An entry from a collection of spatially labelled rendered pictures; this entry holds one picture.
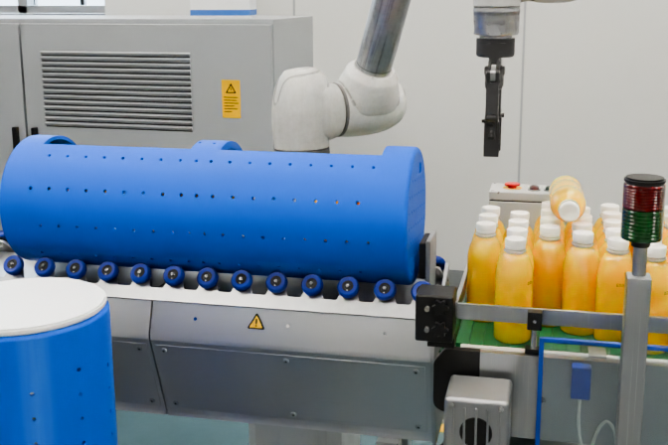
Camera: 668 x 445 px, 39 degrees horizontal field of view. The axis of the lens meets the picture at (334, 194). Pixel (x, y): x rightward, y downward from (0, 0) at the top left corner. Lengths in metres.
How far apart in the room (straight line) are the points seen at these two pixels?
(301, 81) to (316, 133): 0.14
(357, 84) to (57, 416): 1.34
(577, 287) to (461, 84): 2.92
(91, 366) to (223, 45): 2.18
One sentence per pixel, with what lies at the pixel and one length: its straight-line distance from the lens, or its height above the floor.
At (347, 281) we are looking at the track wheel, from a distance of 1.89.
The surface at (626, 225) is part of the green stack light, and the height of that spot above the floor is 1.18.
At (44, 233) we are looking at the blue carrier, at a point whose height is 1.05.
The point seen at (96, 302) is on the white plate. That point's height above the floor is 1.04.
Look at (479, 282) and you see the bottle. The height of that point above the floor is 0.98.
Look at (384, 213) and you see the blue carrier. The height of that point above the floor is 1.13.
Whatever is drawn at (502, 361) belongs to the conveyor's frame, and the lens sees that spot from 1.77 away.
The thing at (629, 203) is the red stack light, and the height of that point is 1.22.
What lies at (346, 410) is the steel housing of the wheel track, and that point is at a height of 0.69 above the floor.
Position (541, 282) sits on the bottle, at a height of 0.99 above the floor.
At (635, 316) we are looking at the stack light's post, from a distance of 1.58.
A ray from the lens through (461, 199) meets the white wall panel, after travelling 4.76.
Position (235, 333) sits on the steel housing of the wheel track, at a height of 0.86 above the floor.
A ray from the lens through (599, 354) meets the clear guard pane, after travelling 1.71.
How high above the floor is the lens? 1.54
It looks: 12 degrees down
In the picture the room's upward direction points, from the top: straight up
